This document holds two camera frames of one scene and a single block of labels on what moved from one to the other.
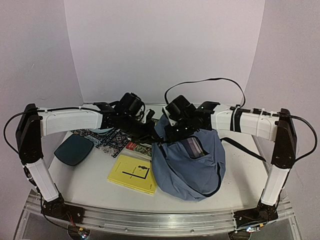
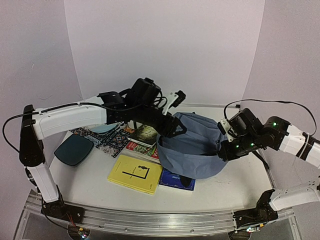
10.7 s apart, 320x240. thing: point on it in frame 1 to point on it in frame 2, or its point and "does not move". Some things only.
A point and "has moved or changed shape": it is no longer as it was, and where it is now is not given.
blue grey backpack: [194, 179] has moved or changed shape
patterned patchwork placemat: [110, 143] does not move
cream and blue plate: [97, 130] does not move
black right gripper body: [175, 131] to [224, 153]
